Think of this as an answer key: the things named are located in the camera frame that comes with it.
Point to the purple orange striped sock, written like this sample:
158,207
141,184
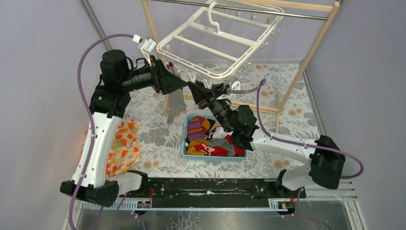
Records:
197,128

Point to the white plastic clip hanger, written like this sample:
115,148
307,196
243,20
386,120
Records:
213,43

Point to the santa pattern white sock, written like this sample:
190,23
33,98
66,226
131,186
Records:
218,133

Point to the grey sock with red stripes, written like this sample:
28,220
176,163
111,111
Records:
172,68

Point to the orange floral cloth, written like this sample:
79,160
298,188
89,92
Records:
124,153

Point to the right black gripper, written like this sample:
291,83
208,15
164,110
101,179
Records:
200,92

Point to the blue plastic sock basket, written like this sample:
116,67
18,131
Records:
183,147

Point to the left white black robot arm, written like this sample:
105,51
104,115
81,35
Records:
118,78

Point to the floral patterned table mat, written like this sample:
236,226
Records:
159,143

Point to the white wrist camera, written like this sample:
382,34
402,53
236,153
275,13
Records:
234,85
146,46

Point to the red white patterned sock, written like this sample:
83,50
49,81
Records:
211,151

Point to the grey striped cuff sock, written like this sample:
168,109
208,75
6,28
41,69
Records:
176,105

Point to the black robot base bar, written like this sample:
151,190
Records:
189,187

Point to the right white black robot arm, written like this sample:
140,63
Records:
321,163

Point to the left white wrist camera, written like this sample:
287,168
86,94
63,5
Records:
146,46

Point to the metal hanging rod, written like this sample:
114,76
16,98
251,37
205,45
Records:
243,9

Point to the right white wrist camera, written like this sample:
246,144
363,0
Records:
234,85

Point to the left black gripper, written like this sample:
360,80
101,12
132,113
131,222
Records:
157,75

